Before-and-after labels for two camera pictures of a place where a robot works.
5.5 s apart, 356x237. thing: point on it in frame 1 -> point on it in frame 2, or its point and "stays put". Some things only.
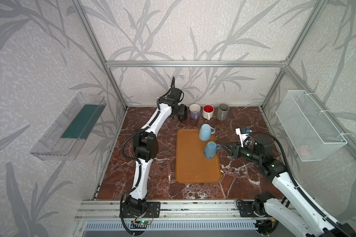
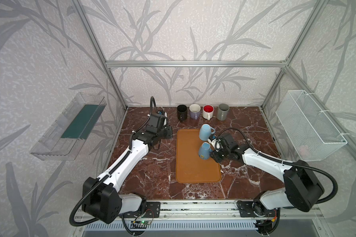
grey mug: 223,111 stays put
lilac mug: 195,111 stays put
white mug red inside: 208,110 stays put
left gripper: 182,112 -> 167,132
